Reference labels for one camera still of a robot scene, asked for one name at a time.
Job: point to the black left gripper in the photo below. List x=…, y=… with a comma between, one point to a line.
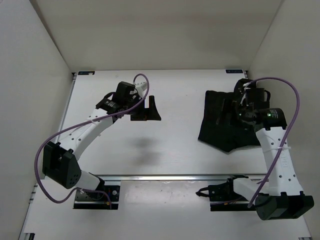
x=151, y=112

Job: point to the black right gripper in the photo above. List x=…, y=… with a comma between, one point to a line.
x=238, y=105

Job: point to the black pleated skirt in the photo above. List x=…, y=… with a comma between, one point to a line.
x=220, y=127

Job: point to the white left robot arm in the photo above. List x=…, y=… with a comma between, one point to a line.
x=60, y=159

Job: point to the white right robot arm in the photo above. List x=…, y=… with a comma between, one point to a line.
x=279, y=195

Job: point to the right blue table label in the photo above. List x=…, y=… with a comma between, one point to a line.
x=234, y=71

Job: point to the blue table label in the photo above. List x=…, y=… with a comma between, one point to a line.
x=234, y=71
x=86, y=73

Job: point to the left blue table label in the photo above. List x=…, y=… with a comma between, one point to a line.
x=86, y=73

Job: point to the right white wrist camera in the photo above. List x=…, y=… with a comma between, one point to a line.
x=246, y=86

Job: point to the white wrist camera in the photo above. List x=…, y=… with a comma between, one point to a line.
x=246, y=86
x=141, y=86

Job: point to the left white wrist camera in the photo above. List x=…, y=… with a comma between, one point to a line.
x=141, y=86

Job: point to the aluminium table rail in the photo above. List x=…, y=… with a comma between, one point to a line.
x=177, y=177

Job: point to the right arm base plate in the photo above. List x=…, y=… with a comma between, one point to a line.
x=222, y=197

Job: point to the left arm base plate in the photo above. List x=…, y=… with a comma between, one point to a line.
x=98, y=201

